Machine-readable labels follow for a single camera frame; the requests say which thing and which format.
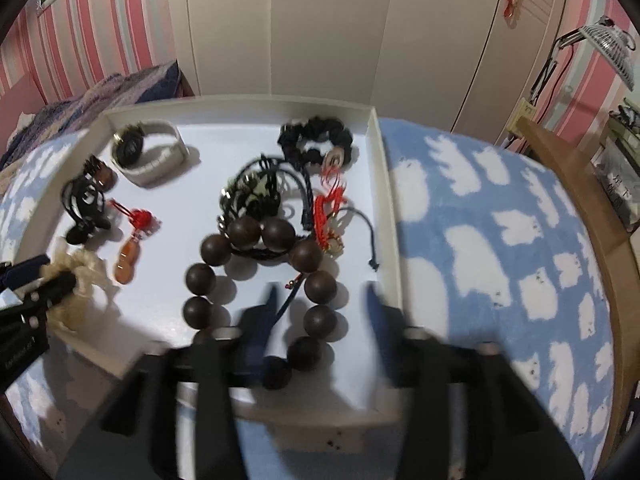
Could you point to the beige wall switch box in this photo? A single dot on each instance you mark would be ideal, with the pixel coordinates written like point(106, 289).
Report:
point(524, 109)

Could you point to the white ornate wardrobe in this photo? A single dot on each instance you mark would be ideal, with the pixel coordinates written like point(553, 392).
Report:
point(456, 65)

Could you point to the cream flower scrunchie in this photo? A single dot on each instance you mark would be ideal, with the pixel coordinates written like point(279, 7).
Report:
point(89, 272)

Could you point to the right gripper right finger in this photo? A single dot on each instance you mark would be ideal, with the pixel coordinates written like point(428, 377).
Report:
point(508, 433)

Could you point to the wooden desk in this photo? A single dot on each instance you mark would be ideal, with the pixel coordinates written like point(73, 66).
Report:
point(615, 257)

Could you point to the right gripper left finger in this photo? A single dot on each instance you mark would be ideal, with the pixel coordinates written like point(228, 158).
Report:
point(133, 434)

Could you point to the blue polar bear blanket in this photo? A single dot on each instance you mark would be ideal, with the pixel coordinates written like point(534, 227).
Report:
point(490, 243)

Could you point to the cream strap wristwatch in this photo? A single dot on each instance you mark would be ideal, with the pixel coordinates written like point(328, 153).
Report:
point(146, 152)

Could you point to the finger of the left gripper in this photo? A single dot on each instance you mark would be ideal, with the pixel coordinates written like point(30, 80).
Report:
point(48, 295)
point(16, 275)

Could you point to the black scrunchie with charm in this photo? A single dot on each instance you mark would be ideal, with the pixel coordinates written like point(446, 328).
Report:
point(315, 142)

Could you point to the orange gourd red knot charm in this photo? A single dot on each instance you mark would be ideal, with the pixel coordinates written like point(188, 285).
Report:
point(143, 224)

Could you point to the black plastic hair claw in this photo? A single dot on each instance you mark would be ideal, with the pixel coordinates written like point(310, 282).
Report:
point(85, 203)

